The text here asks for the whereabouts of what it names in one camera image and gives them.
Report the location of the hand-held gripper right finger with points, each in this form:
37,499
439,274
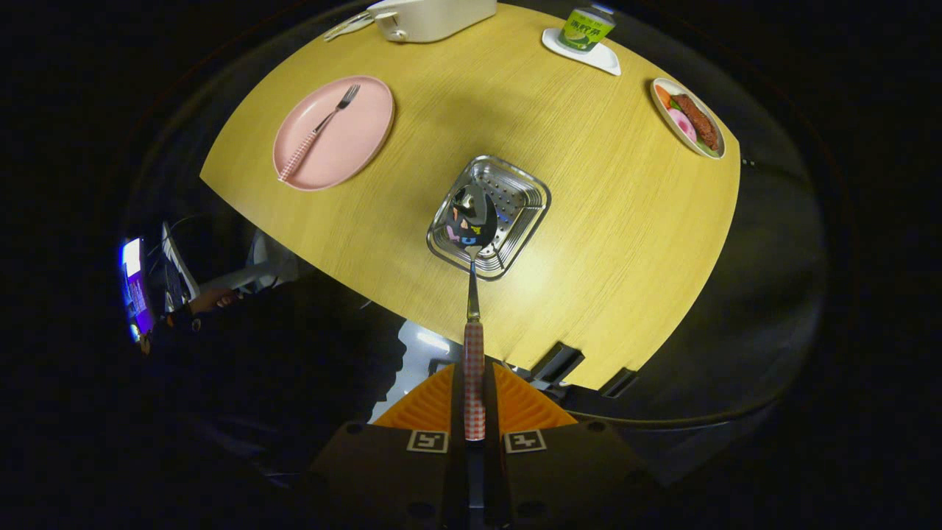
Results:
559,471

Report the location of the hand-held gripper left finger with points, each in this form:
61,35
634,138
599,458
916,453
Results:
390,471

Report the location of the white divided condiment dish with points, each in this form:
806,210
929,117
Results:
346,26

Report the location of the pink plate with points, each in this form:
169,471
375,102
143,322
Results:
349,140

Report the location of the green label drink bottle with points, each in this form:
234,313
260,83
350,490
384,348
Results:
585,29

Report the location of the white furniture frame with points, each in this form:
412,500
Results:
246,274

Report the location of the white toaster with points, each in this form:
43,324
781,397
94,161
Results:
441,18

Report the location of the white plate with food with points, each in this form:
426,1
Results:
692,121

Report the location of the white coaster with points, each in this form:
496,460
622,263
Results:
600,59

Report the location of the black table bracket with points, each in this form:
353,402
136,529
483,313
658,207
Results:
618,383
557,362

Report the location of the lit computer monitor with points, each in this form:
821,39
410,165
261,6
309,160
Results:
136,291

